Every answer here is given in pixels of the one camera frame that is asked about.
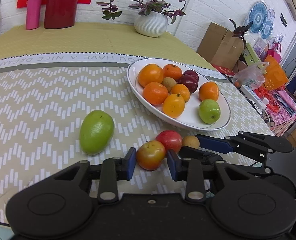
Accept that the brown longan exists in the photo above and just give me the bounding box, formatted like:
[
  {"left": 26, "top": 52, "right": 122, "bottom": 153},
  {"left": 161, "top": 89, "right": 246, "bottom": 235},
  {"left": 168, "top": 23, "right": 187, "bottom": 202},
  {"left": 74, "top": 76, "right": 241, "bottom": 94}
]
[
  {"left": 162, "top": 77, "right": 177, "bottom": 93},
  {"left": 182, "top": 135, "right": 200, "bottom": 149}
]

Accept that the red yellow apple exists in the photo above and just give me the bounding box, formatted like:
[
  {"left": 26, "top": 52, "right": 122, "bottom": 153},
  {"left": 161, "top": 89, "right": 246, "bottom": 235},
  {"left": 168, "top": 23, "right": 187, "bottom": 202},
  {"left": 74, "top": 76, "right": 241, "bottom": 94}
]
[{"left": 136, "top": 140, "right": 166, "bottom": 171}]

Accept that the small green fruit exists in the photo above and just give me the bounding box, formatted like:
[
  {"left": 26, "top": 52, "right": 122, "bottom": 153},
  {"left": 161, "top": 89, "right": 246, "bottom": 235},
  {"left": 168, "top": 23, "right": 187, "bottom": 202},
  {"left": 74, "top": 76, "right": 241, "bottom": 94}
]
[{"left": 198, "top": 99, "right": 221, "bottom": 124}]

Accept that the big green oval fruit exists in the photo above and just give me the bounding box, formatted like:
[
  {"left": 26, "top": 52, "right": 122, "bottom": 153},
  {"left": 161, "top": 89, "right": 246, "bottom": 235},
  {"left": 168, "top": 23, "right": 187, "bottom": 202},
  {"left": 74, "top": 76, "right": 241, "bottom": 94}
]
[{"left": 79, "top": 110, "right": 115, "bottom": 155}]

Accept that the small yellow orange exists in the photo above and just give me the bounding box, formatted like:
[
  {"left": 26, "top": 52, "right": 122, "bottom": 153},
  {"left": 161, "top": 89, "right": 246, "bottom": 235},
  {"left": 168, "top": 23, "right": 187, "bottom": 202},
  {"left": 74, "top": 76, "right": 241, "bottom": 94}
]
[{"left": 162, "top": 94, "right": 185, "bottom": 118}]

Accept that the small orange kumquat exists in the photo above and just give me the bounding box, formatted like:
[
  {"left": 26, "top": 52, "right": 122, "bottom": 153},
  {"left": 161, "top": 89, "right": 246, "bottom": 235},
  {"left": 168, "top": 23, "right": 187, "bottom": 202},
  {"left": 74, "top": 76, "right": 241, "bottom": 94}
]
[{"left": 171, "top": 83, "right": 190, "bottom": 102}]

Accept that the tangerine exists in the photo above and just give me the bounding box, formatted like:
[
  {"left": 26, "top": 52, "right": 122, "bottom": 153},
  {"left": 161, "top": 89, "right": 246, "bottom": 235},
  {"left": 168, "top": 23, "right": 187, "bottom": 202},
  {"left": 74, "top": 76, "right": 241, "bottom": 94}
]
[
  {"left": 142, "top": 82, "right": 169, "bottom": 106},
  {"left": 163, "top": 64, "right": 183, "bottom": 82}
]

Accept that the dark red plum front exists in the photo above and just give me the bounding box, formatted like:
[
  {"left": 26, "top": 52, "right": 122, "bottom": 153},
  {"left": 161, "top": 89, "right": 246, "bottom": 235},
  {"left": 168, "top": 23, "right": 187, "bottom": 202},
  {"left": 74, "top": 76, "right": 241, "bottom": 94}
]
[{"left": 178, "top": 74, "right": 198, "bottom": 94}]

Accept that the dark red plum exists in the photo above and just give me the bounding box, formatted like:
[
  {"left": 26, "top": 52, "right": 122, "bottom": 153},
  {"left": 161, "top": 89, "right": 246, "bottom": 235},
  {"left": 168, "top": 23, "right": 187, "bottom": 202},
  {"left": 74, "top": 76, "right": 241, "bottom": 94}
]
[
  {"left": 178, "top": 74, "right": 198, "bottom": 94},
  {"left": 183, "top": 70, "right": 199, "bottom": 82}
]

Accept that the dark red plum back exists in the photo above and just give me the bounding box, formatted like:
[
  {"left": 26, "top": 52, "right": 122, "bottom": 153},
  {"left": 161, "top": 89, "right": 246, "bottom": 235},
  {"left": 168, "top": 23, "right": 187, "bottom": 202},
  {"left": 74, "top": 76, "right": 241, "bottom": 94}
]
[{"left": 183, "top": 70, "right": 199, "bottom": 82}]

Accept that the large orange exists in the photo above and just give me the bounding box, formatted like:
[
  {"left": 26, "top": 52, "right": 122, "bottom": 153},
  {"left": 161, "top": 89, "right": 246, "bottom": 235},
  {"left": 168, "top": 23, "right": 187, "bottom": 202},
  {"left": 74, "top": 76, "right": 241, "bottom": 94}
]
[{"left": 137, "top": 63, "right": 164, "bottom": 87}]

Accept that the white round plate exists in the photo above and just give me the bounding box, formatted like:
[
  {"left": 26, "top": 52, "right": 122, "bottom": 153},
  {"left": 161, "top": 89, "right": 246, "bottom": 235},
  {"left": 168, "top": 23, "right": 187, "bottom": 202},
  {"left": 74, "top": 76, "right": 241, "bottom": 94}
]
[{"left": 126, "top": 58, "right": 232, "bottom": 132}]

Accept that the white power strip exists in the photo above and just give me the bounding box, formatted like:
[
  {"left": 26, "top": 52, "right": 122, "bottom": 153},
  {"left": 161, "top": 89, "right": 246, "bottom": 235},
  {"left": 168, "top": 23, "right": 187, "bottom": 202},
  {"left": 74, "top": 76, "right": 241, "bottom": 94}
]
[{"left": 240, "top": 85, "right": 266, "bottom": 111}]

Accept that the clear plastic bag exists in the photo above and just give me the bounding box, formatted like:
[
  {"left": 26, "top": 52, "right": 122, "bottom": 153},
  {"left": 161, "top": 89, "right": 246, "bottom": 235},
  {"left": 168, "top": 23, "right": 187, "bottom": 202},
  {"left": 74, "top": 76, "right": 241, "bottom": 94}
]
[{"left": 232, "top": 61, "right": 270, "bottom": 90}]

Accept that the orange plastic bag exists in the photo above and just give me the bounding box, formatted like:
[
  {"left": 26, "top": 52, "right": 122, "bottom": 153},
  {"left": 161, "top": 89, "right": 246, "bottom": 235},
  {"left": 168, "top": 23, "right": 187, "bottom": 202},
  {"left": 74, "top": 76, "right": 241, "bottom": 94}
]
[{"left": 264, "top": 55, "right": 288, "bottom": 90}]

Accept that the red envelope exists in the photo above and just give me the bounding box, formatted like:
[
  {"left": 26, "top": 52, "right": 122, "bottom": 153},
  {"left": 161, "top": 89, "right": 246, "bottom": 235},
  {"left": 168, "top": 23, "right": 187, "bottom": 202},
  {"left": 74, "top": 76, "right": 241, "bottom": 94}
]
[{"left": 213, "top": 64, "right": 235, "bottom": 77}]

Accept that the green box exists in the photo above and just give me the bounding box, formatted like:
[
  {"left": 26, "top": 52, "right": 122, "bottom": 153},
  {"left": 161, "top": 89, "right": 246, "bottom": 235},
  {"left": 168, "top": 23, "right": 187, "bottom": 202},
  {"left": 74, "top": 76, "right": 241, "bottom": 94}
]
[{"left": 242, "top": 43, "right": 260, "bottom": 66}]

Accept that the patterned tablecloth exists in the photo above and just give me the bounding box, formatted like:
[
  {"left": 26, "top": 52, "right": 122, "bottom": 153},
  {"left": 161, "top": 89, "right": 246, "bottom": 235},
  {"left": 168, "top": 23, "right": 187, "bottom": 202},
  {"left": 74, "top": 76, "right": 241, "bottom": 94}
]
[{"left": 0, "top": 23, "right": 271, "bottom": 239}]

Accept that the cardboard box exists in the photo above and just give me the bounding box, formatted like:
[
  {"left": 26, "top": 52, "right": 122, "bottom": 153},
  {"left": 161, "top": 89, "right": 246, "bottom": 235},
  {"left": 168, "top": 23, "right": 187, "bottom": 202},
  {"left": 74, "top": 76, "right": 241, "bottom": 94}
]
[{"left": 197, "top": 22, "right": 244, "bottom": 70}]

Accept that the dark purple plant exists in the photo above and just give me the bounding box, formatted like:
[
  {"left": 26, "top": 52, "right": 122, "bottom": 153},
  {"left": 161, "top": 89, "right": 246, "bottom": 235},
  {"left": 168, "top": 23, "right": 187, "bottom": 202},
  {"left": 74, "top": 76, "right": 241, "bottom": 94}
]
[{"left": 229, "top": 18, "right": 253, "bottom": 48}]

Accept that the white plant pot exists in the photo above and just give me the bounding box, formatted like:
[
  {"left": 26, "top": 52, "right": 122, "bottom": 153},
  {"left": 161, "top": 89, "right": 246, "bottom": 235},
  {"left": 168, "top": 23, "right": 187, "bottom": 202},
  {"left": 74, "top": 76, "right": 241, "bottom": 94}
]
[{"left": 134, "top": 11, "right": 168, "bottom": 37}]

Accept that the purple green trailing plant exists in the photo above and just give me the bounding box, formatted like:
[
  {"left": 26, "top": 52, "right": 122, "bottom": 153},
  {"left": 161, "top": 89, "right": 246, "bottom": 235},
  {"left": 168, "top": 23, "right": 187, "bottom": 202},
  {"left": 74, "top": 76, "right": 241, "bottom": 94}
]
[{"left": 96, "top": 0, "right": 187, "bottom": 24}]

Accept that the red thermos jug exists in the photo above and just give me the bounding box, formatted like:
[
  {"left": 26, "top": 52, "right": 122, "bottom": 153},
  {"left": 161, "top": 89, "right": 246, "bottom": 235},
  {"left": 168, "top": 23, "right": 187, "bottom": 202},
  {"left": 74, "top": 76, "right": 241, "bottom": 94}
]
[{"left": 44, "top": 0, "right": 78, "bottom": 29}]

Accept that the pink bottle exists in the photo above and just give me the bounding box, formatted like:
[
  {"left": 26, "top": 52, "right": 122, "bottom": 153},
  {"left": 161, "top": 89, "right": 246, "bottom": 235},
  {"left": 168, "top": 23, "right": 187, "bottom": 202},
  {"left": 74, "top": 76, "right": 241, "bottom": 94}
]
[{"left": 26, "top": 0, "right": 42, "bottom": 30}]

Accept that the blue round wall decoration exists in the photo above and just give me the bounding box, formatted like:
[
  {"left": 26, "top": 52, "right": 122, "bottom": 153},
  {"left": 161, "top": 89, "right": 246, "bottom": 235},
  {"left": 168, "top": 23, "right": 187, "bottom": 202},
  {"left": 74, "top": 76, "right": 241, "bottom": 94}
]
[{"left": 243, "top": 1, "right": 276, "bottom": 40}]

